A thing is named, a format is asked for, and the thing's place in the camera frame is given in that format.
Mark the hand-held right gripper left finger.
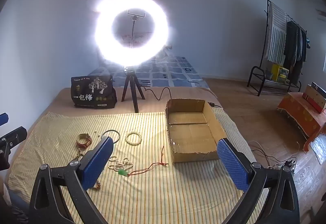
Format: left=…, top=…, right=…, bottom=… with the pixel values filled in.
left=29, top=135, right=114, bottom=224

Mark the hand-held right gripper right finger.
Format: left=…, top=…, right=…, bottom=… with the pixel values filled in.
left=216, top=138, right=300, bottom=224

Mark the white bead necklace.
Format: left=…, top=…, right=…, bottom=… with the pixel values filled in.
left=108, top=155, right=133, bottom=171

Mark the green pendant red cord necklace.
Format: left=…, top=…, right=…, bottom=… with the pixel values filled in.
left=118, top=146, right=169, bottom=177

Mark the thin dark metal bangle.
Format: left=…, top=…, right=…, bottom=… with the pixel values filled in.
left=102, top=129, right=121, bottom=145

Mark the white bead bracelet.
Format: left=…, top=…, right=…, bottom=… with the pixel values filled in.
left=125, top=131, right=142, bottom=145

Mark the cardboard box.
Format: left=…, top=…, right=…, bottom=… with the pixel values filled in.
left=165, top=98, right=227, bottom=164

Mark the black power plug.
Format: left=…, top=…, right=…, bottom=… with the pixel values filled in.
left=274, top=159, right=296, bottom=176

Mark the brown bed sheet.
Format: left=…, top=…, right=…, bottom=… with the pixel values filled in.
left=24, top=85, right=222, bottom=138

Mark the yellow striped cloth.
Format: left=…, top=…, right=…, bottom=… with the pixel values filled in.
left=5, top=108, right=270, bottom=224

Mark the black printed bag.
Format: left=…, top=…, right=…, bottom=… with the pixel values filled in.
left=70, top=75, right=118, bottom=108

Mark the dark cloth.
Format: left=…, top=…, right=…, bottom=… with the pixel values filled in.
left=0, top=170, right=30, bottom=224

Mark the black tripod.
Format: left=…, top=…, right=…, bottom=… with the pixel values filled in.
left=121, top=66, right=145, bottom=113

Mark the low table with orange cloth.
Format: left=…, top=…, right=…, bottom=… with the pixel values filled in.
left=277, top=93, right=326, bottom=152

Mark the clear plastic bag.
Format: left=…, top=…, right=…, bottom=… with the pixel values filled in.
left=309, top=133, right=326, bottom=166

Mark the yellow printed box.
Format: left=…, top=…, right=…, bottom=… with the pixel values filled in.
left=271, top=64, right=289, bottom=83

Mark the cream and red box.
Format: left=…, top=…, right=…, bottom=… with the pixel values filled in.
left=302, top=82, right=326, bottom=113

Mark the blue plaid blanket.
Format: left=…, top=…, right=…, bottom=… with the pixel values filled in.
left=88, top=55, right=204, bottom=88

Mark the dark hanging jacket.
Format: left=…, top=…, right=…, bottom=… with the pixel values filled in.
left=283, top=21, right=299, bottom=79

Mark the striped hanging towel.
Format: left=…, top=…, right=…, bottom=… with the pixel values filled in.
left=266, top=2, right=288, bottom=65

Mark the dark hanging coat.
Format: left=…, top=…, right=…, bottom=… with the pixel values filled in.
left=297, top=26, right=307, bottom=62

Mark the black metal clothes rack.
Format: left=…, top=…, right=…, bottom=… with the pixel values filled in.
left=247, top=0, right=310, bottom=97

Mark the phone clamp on pole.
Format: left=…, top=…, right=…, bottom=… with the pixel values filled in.
left=127, top=9, right=147, bottom=48

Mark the white floor cable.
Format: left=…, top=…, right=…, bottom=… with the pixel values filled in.
left=248, top=140, right=299, bottom=163

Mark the black floor cable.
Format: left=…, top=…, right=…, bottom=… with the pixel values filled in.
left=263, top=154, right=289, bottom=164

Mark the black power cable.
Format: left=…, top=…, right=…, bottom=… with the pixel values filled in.
left=143, top=86, right=222, bottom=108

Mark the white ring light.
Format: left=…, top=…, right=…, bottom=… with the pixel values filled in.
left=89, top=0, right=170, bottom=66

